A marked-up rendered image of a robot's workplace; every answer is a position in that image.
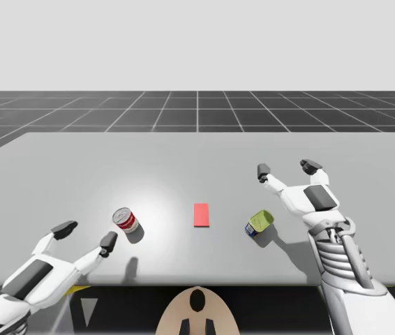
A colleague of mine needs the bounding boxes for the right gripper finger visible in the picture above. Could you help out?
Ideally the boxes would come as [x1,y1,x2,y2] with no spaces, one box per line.
[257,163,290,197]
[299,158,330,186]

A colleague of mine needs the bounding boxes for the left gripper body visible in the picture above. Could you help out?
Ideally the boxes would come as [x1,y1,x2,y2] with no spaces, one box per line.
[0,253,82,326]

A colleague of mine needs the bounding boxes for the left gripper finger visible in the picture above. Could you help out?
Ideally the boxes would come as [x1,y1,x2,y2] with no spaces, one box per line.
[73,231,119,276]
[31,221,79,257]

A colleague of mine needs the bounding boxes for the tan robot part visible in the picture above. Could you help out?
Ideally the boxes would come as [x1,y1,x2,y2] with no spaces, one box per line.
[155,285,240,335]

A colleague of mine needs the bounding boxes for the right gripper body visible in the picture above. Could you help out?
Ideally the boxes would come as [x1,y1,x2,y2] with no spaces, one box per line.
[278,184,347,230]

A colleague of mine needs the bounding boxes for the pink pad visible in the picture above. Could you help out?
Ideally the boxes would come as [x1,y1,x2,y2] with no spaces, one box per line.
[193,203,211,228]

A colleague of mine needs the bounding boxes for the green and blue rectangular can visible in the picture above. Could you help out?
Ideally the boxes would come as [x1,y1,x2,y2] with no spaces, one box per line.
[244,209,275,239]

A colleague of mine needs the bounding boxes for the red and white can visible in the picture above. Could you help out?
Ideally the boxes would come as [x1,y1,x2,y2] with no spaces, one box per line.
[112,207,140,233]

